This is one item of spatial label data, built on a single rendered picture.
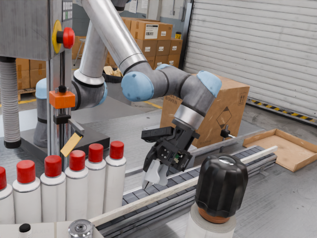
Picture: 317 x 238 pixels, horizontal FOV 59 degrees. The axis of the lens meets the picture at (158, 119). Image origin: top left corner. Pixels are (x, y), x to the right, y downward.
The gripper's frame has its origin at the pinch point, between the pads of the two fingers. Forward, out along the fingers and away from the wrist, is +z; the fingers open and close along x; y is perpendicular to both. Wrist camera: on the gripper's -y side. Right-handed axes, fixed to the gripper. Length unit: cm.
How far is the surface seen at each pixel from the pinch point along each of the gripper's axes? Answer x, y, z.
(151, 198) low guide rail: 0.7, 4.1, 2.1
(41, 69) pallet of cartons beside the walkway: 99, -341, 6
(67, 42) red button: -39.2, 1.1, -22.0
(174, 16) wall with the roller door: 300, -395, -207
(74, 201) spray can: -21.1, 2.5, 7.2
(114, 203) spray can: -9.4, 2.5, 6.1
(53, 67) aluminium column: -33.2, -12.4, -16.3
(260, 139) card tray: 79, -13, -34
